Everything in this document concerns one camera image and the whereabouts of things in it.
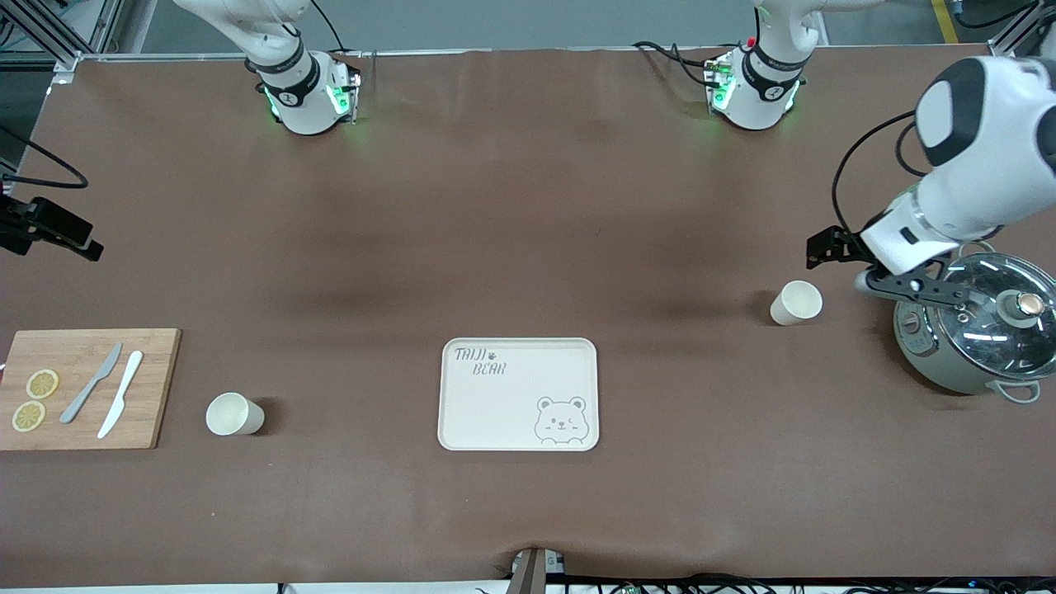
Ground white IKEA cup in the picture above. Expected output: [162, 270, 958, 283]
[770, 280, 824, 327]
[205, 392, 266, 437]

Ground white tray with bear print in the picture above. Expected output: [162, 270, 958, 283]
[437, 337, 600, 452]

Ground grey electric cooking pot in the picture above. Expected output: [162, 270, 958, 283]
[893, 241, 1056, 405]

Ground glass pot lid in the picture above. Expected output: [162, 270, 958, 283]
[939, 252, 1056, 382]

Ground grey plastic knife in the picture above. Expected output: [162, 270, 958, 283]
[59, 342, 124, 425]

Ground white plastic knife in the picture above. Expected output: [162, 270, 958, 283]
[97, 351, 144, 440]

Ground bamboo cutting board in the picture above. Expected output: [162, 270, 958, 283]
[0, 328, 182, 451]

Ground brown table mat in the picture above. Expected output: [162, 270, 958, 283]
[0, 45, 1056, 588]

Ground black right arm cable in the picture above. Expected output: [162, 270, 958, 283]
[0, 124, 89, 190]

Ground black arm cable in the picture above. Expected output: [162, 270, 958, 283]
[0, 124, 89, 190]
[831, 110, 918, 242]

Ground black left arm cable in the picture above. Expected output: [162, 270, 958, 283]
[831, 110, 918, 242]

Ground aluminium frame profile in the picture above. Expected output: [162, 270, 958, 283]
[0, 0, 125, 73]

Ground black base cable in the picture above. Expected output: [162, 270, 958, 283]
[633, 40, 723, 88]

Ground black floor cables bundle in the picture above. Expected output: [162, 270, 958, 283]
[474, 573, 1056, 594]

